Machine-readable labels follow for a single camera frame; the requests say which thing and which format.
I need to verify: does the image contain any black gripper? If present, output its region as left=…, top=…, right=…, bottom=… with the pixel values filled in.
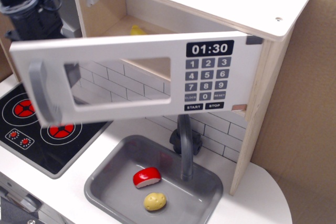
left=5, top=11, right=65, bottom=41

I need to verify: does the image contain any white toy microwave door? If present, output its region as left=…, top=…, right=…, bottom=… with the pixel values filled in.
left=10, top=31, right=263, bottom=124

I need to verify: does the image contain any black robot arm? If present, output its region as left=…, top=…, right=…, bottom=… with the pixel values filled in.
left=1, top=0, right=65, bottom=41

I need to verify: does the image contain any white wooden microwave cabinet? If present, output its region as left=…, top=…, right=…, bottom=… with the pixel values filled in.
left=75, top=0, right=309, bottom=195

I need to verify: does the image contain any yellow toy banana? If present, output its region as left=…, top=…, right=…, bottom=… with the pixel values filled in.
left=130, top=25, right=147, bottom=35

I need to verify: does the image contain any black toy stovetop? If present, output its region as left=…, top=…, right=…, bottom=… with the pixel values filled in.
left=1, top=83, right=110, bottom=179

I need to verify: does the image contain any grey toy sink basin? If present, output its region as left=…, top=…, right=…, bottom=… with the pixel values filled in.
left=84, top=135, right=223, bottom=223

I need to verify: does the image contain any red toy cheese wedge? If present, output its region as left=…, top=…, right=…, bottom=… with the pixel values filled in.
left=133, top=167, right=162, bottom=188

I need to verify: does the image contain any grey toy faucet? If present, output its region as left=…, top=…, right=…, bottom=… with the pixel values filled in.
left=170, top=114, right=203, bottom=182

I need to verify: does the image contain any yellow toy potato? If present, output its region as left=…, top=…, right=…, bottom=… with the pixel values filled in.
left=143, top=192, right=166, bottom=211

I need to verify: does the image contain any brown cardboard panel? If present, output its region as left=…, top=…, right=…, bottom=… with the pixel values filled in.
left=252, top=0, right=335, bottom=223

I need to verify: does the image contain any silver oven front handle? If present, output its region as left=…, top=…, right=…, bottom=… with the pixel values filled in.
left=1, top=173, right=73, bottom=223

